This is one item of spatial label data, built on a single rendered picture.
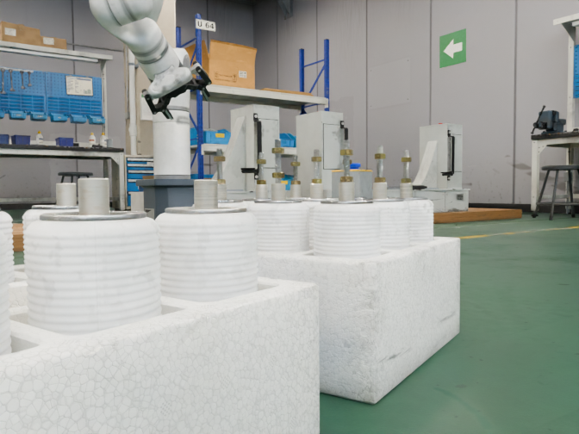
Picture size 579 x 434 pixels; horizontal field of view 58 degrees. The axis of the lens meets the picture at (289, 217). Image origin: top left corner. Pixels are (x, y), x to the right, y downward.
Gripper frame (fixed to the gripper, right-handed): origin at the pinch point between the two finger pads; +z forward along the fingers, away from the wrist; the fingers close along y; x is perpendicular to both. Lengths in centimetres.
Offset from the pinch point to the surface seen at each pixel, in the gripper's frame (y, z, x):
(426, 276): -21, -12, 64
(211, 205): -1, -52, 58
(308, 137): -50, 216, -116
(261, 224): -3, -24, 48
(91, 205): 5, -62, 59
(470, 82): -284, 455, -228
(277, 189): -8, -23, 44
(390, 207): -22, -19, 53
